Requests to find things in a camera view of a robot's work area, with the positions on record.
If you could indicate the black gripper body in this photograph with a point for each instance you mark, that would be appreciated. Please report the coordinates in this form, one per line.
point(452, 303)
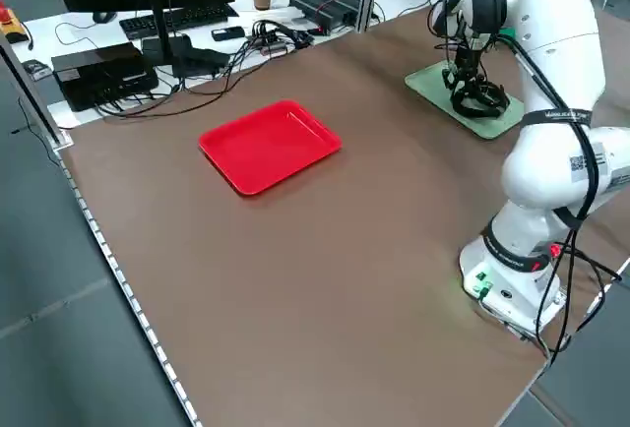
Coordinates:
point(470, 60)

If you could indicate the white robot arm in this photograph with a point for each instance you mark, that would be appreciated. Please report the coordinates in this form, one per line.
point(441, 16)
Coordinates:
point(556, 43)

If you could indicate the pale green flat tray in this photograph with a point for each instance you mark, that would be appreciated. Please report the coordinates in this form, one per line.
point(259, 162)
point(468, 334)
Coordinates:
point(433, 85)

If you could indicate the red plastic tray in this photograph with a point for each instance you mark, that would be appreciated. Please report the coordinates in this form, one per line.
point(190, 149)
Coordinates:
point(266, 146)

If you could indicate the black finned power supply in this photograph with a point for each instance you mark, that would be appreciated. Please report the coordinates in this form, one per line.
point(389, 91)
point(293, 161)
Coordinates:
point(325, 9)

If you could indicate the small black handheld device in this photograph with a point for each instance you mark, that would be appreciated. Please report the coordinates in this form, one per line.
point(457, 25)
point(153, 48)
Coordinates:
point(227, 33)

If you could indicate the black keyboard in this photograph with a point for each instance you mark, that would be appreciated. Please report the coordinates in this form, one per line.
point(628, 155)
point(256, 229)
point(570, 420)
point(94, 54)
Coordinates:
point(197, 16)

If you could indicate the black desktop box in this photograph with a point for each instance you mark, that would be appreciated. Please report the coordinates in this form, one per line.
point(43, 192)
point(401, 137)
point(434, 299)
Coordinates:
point(98, 73)

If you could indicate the black computer mouse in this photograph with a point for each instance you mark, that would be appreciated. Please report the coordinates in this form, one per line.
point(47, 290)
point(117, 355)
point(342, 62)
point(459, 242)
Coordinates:
point(104, 16)

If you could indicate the red emergency stop button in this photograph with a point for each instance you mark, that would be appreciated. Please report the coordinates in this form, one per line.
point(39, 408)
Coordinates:
point(7, 16)

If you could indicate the aluminium frame post with base plate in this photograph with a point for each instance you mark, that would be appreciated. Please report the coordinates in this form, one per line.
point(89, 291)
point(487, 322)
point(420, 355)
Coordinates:
point(34, 97)

